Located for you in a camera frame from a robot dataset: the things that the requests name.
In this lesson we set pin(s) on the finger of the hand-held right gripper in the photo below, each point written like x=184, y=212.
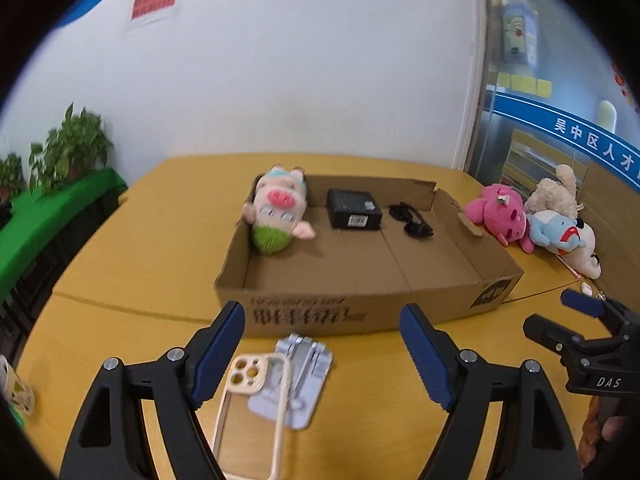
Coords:
x=580, y=304
x=545, y=332

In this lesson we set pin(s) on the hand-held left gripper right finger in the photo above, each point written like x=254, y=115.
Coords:
x=425, y=355

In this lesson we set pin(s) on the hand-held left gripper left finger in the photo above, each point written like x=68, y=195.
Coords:
x=217, y=355

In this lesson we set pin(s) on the white earbuds case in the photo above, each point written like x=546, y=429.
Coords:
x=585, y=289

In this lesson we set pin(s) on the cream phone case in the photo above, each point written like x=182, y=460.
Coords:
x=250, y=370

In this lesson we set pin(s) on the brown cardboard box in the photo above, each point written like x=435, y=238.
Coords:
x=350, y=310

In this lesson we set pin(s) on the silver folding phone stand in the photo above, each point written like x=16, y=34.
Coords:
x=305, y=390

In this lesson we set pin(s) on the wooden desktop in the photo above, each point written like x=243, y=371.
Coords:
x=150, y=260

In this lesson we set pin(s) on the person's right hand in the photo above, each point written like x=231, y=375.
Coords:
x=610, y=430

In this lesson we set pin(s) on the pink pen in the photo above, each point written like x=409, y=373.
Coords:
x=570, y=267

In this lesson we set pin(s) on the white plush dog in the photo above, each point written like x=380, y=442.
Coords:
x=585, y=255

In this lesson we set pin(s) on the blue plush with red collar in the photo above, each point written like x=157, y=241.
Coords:
x=550, y=227

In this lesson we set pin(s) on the cream plush rabbit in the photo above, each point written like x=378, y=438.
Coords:
x=550, y=195

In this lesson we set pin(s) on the pink plush bear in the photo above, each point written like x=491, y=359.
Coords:
x=495, y=215

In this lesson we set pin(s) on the black sunglasses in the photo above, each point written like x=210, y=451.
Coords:
x=415, y=230

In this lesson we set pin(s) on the pig plush with green hat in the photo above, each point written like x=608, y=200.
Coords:
x=275, y=205

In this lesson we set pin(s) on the small black box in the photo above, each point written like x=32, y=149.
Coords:
x=350, y=207

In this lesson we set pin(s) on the blue window banner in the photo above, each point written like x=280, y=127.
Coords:
x=575, y=127

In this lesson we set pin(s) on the white packet with green print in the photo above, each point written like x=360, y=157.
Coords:
x=17, y=390

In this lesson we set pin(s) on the green covered shelf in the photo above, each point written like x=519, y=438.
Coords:
x=50, y=210

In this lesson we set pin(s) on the red window sticker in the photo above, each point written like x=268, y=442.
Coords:
x=625, y=85

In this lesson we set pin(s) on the row of yellow sticky notes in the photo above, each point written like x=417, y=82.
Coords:
x=525, y=84

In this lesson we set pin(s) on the large potted plant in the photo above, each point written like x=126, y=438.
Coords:
x=75, y=140

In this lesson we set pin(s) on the small potted plant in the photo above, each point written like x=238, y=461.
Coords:
x=10, y=172

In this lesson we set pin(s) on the blue cartoon poster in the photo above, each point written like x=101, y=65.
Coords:
x=517, y=30

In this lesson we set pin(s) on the red wall sign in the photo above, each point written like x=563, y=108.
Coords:
x=155, y=2

